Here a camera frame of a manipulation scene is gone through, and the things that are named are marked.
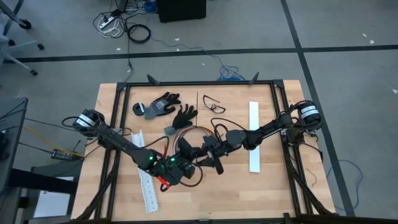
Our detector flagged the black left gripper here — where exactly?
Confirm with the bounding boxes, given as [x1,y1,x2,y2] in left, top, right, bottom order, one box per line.
[157,136,197,186]

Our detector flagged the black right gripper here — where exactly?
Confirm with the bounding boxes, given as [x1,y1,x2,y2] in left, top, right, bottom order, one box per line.
[194,135,226,175]

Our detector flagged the bundle of coloured cables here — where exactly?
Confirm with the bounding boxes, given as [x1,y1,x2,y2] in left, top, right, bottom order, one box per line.
[172,126,215,156]

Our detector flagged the black knit work glove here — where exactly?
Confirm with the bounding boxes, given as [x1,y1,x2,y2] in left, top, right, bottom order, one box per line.
[164,103,199,136]

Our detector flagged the clear safety glasses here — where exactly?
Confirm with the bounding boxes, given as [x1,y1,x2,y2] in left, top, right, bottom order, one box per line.
[202,95,227,114]

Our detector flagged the black glove with grey back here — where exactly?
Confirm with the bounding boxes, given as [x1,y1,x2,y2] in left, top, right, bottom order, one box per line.
[143,91,182,120]

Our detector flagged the small black hub box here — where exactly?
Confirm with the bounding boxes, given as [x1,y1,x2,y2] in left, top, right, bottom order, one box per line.
[50,148,84,162]

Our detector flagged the white panel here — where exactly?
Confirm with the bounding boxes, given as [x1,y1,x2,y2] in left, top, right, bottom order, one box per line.
[32,175,75,218]

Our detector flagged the white power strip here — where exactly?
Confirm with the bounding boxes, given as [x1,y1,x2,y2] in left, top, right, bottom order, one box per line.
[98,15,118,30]

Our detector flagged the black side desk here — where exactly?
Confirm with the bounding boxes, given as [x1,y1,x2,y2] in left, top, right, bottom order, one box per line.
[0,97,79,224]

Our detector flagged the grey castor leg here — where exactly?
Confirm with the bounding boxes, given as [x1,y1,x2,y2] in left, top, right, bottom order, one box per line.
[0,0,33,30]

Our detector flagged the grey office chair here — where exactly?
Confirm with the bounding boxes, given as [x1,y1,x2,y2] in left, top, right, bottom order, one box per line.
[0,32,46,77]

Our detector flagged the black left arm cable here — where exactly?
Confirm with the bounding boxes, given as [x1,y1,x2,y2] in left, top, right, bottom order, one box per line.
[119,126,205,189]

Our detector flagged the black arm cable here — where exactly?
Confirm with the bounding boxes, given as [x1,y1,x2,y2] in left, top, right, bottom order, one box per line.
[119,126,205,189]
[210,117,249,142]

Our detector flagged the red strap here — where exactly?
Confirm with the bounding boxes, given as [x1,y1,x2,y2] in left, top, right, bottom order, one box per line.
[156,175,171,192]

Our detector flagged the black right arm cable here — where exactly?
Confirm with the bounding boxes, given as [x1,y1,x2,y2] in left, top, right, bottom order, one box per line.
[210,117,249,142]

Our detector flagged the flat white duct cover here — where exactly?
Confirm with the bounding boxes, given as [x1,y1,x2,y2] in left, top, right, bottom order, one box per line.
[248,101,261,174]

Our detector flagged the white slotted cable duct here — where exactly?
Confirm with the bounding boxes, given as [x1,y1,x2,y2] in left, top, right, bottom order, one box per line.
[129,129,160,214]

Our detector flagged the blue ethernet cable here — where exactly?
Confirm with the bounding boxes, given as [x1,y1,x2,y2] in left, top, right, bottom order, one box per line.
[150,37,247,82]

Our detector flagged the black power cable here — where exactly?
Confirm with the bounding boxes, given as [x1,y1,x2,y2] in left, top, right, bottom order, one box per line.
[124,29,135,82]

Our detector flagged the black coiled cable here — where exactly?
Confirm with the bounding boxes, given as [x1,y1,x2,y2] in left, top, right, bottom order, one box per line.
[127,24,152,44]

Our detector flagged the white power cord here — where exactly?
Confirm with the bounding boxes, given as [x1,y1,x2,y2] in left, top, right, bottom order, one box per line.
[98,18,122,39]

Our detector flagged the yellow floor cable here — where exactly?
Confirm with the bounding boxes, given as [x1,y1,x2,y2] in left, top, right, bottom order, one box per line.
[22,124,85,158]

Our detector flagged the blue cable coil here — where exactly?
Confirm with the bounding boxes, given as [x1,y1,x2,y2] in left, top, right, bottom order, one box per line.
[143,0,158,13]

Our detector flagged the blue floor cable loop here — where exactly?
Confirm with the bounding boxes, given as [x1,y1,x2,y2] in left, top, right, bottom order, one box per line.
[325,159,364,213]

